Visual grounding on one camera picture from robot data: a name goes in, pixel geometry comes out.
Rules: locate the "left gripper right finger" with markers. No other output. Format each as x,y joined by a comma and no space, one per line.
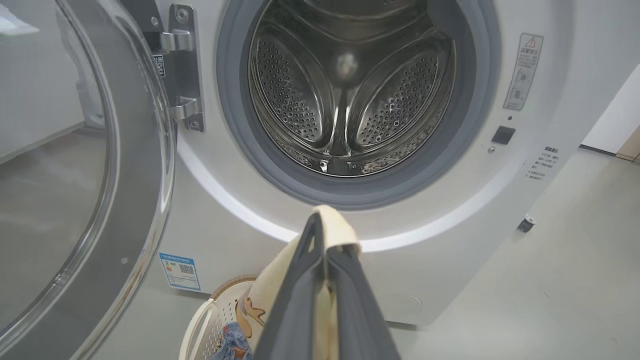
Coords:
360,320

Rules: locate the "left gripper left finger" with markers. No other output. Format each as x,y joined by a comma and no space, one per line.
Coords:
295,310

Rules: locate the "cream fabric garment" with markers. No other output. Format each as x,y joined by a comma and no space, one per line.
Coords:
272,290

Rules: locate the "blue cartoon print garment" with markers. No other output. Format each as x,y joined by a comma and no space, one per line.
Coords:
232,345

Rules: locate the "round black glass washer door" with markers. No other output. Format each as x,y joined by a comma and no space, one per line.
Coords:
135,200

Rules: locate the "white perforated basket brown rim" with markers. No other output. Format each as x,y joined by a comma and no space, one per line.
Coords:
215,315

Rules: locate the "white front-load washing machine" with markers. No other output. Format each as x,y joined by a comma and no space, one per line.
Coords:
450,200

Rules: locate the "grey rubber door gasket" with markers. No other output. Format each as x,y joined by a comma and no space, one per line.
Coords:
235,125

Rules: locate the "black door latch socket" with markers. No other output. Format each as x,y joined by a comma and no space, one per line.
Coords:
503,135

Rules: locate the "metal door hinge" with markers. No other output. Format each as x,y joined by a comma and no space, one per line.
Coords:
182,70

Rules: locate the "blue energy label sticker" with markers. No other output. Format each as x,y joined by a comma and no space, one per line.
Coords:
180,272

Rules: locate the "small black caster wheel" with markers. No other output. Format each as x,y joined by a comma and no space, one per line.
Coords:
526,224

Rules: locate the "perforated steel washer drum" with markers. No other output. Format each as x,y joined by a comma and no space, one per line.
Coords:
300,90

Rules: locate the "grey warning label sticker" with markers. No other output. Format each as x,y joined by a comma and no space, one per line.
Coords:
523,72

